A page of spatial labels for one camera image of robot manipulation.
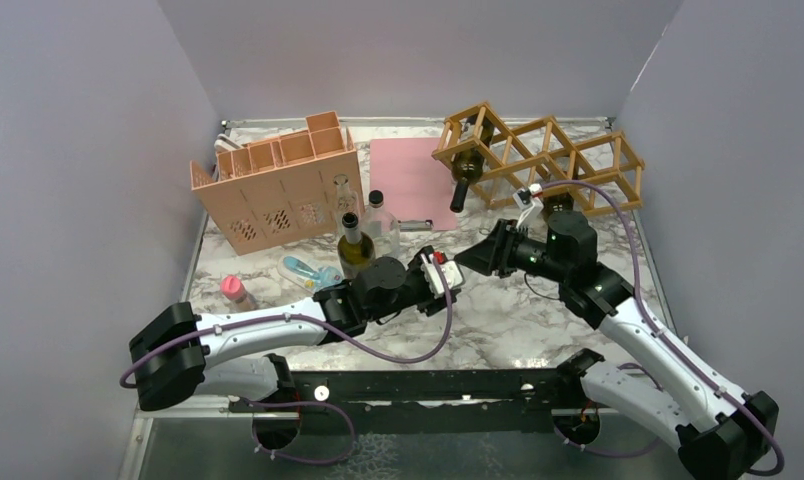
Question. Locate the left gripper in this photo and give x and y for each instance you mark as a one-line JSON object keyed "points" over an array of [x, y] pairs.
{"points": [[428, 307]]}

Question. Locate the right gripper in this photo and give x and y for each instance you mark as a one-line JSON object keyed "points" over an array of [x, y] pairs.
{"points": [[495, 252]]}

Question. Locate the dark bottle silver neck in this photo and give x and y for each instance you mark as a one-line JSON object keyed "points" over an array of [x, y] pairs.
{"points": [[557, 203], [356, 250]]}

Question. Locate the large clear glass jar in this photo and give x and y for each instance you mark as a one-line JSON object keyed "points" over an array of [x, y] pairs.
{"points": [[382, 227]]}

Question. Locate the dark bottle black cap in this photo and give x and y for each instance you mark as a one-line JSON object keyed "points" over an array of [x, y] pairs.
{"points": [[466, 170]]}

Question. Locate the clear glass bottle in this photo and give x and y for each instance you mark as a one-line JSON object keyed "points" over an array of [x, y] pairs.
{"points": [[347, 199]]}

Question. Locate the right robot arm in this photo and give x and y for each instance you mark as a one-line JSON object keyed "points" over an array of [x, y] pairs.
{"points": [[718, 430]]}

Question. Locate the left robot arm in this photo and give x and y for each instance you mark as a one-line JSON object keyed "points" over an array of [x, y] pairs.
{"points": [[174, 355]]}

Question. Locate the wooden wine rack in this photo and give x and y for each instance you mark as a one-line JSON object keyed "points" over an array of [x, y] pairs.
{"points": [[538, 150]]}

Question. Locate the pink capped small bottle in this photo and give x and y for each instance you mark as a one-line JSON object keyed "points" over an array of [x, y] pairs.
{"points": [[234, 290]]}

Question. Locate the pink clipboard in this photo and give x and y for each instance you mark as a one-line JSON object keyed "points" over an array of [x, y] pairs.
{"points": [[414, 185]]}

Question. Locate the light blue toy package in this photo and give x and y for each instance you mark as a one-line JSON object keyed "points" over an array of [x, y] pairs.
{"points": [[303, 275]]}

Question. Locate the peach plastic organizer basket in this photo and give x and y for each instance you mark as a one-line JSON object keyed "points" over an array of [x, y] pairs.
{"points": [[280, 189]]}

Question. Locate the white item behind basket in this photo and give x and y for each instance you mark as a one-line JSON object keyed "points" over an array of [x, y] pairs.
{"points": [[224, 143]]}

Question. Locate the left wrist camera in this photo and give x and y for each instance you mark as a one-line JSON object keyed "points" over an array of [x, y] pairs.
{"points": [[441, 273]]}

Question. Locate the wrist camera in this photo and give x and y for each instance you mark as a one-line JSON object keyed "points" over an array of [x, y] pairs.
{"points": [[527, 199], [441, 273]]}

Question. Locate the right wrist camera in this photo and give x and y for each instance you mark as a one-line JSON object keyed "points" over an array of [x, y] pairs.
{"points": [[527, 199]]}

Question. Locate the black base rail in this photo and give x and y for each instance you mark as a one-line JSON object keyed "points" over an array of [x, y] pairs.
{"points": [[327, 403]]}

